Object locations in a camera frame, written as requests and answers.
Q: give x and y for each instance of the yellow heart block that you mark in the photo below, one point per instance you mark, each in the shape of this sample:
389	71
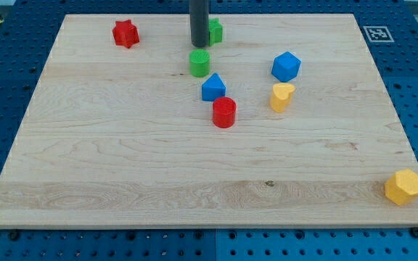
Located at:
281	96

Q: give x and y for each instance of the blue cube block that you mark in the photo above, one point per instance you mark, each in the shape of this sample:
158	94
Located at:
285	67

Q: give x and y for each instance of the red cylinder block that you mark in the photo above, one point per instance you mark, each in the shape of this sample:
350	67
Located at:
224	112

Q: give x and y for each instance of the blue triangle block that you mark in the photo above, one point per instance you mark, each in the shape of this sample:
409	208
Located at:
213	88

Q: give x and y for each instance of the green cylinder block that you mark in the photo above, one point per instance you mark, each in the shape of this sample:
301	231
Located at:
199	63

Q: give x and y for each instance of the wooden board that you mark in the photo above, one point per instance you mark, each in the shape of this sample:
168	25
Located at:
117	138

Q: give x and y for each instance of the green star block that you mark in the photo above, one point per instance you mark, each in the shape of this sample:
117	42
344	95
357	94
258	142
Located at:
215	31

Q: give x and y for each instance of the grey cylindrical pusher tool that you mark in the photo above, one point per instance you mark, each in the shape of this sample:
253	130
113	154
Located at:
199	28

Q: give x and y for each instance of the red star block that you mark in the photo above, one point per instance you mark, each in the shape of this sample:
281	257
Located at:
125	34

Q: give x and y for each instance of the white fiducial marker tag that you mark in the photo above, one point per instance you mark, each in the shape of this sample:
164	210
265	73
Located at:
378	34

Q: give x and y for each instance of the yellow hexagon block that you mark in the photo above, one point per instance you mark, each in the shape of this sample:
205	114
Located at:
402	187

